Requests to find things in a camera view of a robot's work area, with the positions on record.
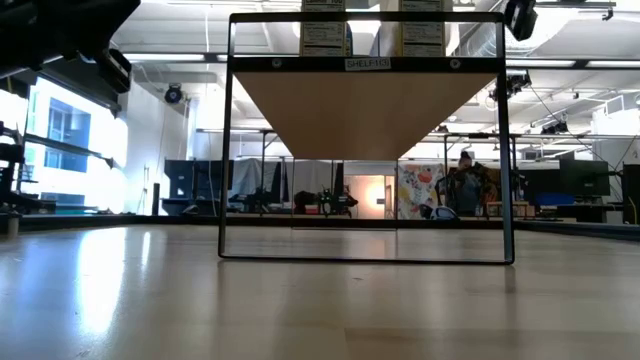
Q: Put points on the yellow cereal box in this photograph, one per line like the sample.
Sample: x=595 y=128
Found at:
x=322 y=35
x=422 y=35

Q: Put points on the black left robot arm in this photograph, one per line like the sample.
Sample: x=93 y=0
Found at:
x=50 y=30

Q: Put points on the long ceiling light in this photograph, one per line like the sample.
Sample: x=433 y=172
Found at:
x=165 y=57
x=540 y=63

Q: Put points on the dark blue partition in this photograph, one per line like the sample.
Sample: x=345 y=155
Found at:
x=200 y=180

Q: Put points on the black metal rack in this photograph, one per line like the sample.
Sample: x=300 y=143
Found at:
x=10 y=170

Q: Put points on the orange patterned cloth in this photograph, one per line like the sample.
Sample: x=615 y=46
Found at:
x=492 y=182

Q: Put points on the black monitor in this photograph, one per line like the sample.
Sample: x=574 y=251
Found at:
x=632 y=192
x=585 y=177

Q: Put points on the person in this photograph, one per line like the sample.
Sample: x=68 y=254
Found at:
x=467 y=187

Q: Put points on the wooden box tray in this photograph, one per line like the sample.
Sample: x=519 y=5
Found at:
x=360 y=115

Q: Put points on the floral patterned cloth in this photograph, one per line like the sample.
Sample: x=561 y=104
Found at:
x=415 y=190

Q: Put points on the white and blue helmet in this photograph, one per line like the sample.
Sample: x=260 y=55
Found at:
x=442 y=214

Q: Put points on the black background robot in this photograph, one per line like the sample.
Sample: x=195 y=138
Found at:
x=330 y=202

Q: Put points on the ceiling rail fixture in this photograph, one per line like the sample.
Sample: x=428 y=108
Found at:
x=575 y=4

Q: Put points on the black ceiling camera rig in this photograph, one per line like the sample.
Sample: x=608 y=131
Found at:
x=517 y=82

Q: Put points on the round black ceiling camera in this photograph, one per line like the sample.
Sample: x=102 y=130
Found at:
x=173 y=95

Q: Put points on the black post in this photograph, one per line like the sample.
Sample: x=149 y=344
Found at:
x=156 y=199

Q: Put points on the grey post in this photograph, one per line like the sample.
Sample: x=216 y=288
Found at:
x=12 y=225

